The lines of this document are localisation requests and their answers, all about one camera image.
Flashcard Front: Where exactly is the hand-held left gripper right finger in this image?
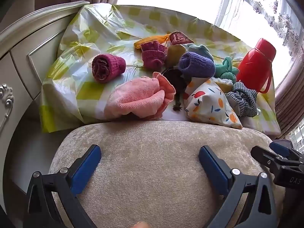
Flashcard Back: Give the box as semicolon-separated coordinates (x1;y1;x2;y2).
198;145;278;228

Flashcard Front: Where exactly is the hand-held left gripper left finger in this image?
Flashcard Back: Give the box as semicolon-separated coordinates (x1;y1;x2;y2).
22;144;102;228

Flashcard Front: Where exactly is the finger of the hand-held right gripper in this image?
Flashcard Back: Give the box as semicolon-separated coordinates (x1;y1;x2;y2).
250;146;304;192
269;140;304;162

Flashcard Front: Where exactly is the black white gingham scrunchie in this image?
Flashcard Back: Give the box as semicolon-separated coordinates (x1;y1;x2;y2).
225;81;259;117

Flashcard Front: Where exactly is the fruit print fabric pouch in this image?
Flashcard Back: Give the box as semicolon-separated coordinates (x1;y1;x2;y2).
184;77;243;129

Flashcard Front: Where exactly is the pink fleece towel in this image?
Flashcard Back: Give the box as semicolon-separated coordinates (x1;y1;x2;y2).
104;72;176;120

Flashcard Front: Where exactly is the teal knit cloth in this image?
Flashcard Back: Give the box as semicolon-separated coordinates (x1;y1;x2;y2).
214;56;239;80

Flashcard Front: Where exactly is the dark brown cloth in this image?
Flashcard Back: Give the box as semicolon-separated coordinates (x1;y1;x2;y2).
162;68;189;112

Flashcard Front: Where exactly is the maroon knit hat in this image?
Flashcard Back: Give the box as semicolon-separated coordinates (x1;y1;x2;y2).
92;54;126;84

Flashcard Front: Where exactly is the purple knit hat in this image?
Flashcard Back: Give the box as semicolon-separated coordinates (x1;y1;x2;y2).
178;52;216;80

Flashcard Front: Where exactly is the light blue towel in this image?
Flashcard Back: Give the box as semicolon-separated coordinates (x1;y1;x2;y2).
183;43;214;62

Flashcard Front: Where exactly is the grey drawstring pouch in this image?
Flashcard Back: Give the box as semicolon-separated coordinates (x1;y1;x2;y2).
164;44;187;68

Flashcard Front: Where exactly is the magenta knit glove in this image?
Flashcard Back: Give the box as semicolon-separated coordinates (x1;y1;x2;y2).
140;41;168;70

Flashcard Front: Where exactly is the red print cloth pouch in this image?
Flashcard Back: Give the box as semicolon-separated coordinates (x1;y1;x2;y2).
169;31;194;45

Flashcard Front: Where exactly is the orange mesh bag with sponge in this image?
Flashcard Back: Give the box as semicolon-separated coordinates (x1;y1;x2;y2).
133;34;171;50

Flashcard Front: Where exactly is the beige upholstered stool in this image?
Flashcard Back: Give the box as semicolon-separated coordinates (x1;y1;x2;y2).
49;120;285;228

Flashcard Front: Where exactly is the red thermos bottle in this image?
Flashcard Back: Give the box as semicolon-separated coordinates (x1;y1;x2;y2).
236;38;276;94

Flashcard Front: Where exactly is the yellow checkered plastic tablecloth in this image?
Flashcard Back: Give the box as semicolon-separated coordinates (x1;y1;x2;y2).
39;3;282;136

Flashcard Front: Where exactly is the cream dresser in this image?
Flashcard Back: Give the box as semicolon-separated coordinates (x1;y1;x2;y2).
0;0;91;202

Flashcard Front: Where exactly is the ornate silver drawer handle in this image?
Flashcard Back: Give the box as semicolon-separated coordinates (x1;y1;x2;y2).
0;84;15;129

